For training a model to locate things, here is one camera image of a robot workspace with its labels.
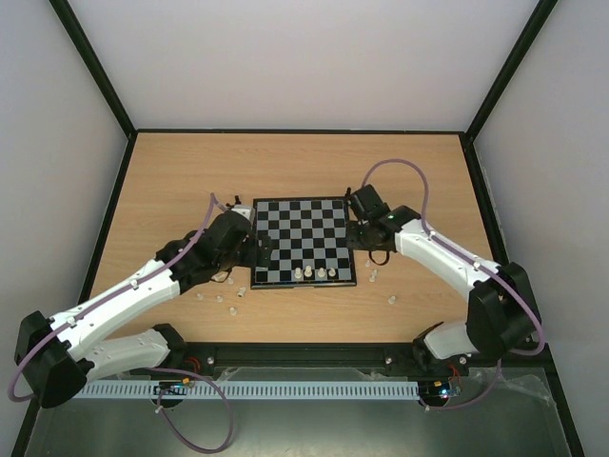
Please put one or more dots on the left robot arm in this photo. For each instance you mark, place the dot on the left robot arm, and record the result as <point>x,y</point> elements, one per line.
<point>59,355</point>

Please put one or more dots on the black enclosure frame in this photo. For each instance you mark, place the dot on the black enclosure frame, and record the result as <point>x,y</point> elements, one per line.
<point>489,217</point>

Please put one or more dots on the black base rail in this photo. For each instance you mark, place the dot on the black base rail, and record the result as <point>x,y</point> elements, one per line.
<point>307,355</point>

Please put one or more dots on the white slotted cable duct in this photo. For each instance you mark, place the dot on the white slotted cable duct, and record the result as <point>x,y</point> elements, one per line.
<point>254,390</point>

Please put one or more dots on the black and silver chessboard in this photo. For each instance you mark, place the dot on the black and silver chessboard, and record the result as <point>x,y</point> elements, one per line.
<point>305,231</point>

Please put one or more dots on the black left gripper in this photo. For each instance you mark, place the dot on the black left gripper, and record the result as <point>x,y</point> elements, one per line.
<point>253,259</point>

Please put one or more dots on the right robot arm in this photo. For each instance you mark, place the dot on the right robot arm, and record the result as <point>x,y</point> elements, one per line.
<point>501,308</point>

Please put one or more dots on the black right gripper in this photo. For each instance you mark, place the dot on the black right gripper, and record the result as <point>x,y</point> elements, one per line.
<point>355,233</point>

